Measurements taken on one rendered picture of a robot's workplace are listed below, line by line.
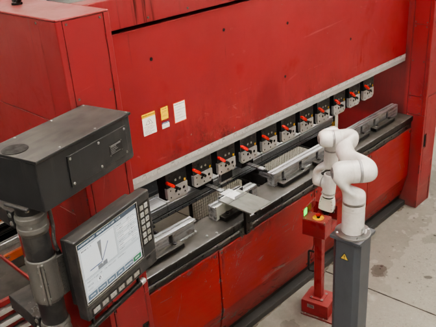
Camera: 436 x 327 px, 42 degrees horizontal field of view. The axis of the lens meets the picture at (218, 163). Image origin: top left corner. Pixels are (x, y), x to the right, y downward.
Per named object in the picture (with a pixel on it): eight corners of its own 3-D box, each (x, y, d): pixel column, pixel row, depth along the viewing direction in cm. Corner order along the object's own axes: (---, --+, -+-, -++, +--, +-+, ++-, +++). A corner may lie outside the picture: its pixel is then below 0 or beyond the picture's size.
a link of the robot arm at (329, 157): (311, 146, 349) (309, 186, 366) (335, 153, 341) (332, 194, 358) (318, 139, 355) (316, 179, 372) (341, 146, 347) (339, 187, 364)
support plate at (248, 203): (251, 215, 331) (251, 213, 331) (218, 201, 348) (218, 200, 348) (270, 202, 343) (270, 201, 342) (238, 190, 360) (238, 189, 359)
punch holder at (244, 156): (241, 164, 351) (240, 139, 344) (231, 161, 356) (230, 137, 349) (257, 156, 360) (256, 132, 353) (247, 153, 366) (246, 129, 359)
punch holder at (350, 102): (348, 108, 426) (349, 87, 419) (339, 106, 432) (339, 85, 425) (359, 103, 436) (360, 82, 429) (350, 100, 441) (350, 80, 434)
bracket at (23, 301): (40, 333, 229) (36, 319, 226) (11, 307, 245) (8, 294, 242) (120, 285, 254) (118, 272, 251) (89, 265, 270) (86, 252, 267)
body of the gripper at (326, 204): (318, 194, 364) (316, 209, 370) (333, 199, 359) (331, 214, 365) (323, 189, 370) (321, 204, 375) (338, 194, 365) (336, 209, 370)
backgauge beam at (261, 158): (109, 249, 328) (106, 234, 324) (95, 241, 337) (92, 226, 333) (335, 127, 473) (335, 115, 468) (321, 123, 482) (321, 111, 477)
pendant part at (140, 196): (90, 322, 218) (74, 243, 202) (67, 313, 223) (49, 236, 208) (158, 260, 252) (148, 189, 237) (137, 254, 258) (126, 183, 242)
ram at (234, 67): (111, 200, 284) (85, 41, 250) (102, 196, 289) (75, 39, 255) (405, 60, 473) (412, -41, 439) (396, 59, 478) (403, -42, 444)
